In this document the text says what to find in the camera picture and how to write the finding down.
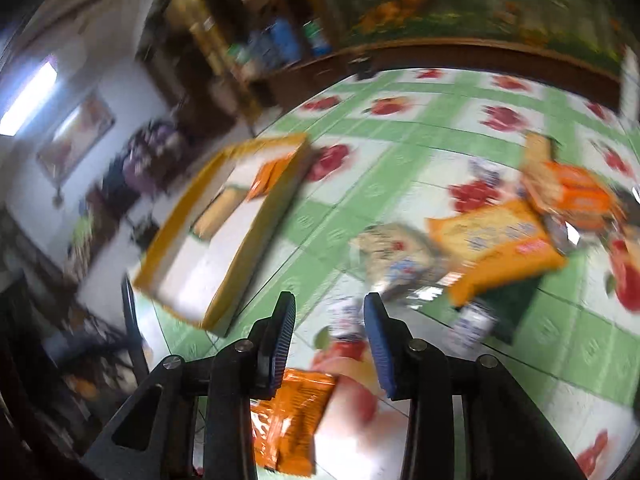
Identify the large yellow-orange snack packet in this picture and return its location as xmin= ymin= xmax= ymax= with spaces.
xmin=425 ymin=200 xmax=568 ymax=308

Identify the blue thermos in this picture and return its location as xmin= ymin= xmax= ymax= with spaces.
xmin=267 ymin=20 xmax=303 ymax=66

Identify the gold trimmed wooden partition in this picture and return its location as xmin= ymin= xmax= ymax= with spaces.
xmin=165 ymin=0 xmax=261 ymax=126

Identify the purple cloth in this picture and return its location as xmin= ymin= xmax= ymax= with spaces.
xmin=122 ymin=120 xmax=188 ymax=196

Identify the clear packet with white label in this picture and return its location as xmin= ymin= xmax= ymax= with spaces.
xmin=350 ymin=222 xmax=451 ymax=301

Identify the yellow cardboard tray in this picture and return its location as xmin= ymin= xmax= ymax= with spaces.
xmin=131 ymin=132 xmax=315 ymax=337

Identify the tan cracker pack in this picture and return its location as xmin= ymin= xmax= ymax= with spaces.
xmin=191 ymin=185 xmax=248 ymax=241

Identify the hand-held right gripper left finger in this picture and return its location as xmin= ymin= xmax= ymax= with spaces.
xmin=80 ymin=290 xmax=298 ymax=480

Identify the artificial flower display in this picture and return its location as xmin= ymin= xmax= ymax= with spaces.
xmin=320 ymin=0 xmax=626 ymax=76

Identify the ceiling light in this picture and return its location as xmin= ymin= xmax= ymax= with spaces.
xmin=0 ymin=60 xmax=58 ymax=136

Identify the orange snack packet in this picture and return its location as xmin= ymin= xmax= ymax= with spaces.
xmin=248 ymin=367 xmax=338 ymax=478
xmin=542 ymin=160 xmax=626 ymax=233

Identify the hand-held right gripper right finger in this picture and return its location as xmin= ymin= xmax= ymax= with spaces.
xmin=362 ymin=292 xmax=588 ymax=480

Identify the framed wall painting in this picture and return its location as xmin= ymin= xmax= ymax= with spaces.
xmin=35 ymin=92 xmax=117 ymax=188

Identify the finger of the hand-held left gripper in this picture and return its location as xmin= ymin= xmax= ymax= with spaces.
xmin=121 ymin=274 xmax=151 ymax=378

